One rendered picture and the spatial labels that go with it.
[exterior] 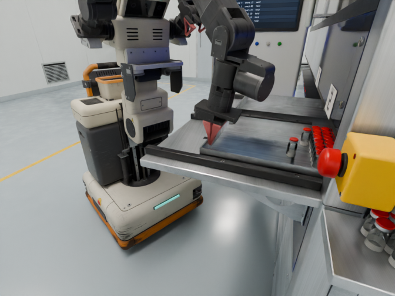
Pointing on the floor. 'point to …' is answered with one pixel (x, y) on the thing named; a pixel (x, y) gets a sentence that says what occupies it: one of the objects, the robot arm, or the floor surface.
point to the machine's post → (384, 62)
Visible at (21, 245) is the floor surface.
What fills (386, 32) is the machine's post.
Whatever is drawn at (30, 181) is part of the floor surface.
